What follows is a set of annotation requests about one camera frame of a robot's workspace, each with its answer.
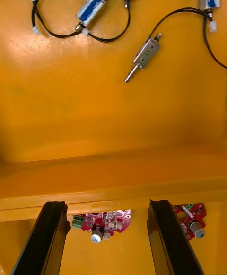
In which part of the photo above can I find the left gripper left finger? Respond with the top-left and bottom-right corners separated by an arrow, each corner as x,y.
10,200 -> 71,275

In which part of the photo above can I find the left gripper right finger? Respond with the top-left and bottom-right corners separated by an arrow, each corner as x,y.
146,199 -> 205,275

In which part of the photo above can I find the round red circuit board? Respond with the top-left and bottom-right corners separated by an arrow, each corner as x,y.
71,209 -> 132,244
172,203 -> 207,241

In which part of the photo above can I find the yellow-orange plastic bin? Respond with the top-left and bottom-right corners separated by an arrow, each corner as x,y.
0,195 -> 227,275
0,0 -> 227,211

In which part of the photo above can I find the bare metal solenoid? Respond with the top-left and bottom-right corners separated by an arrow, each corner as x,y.
123,7 -> 218,84

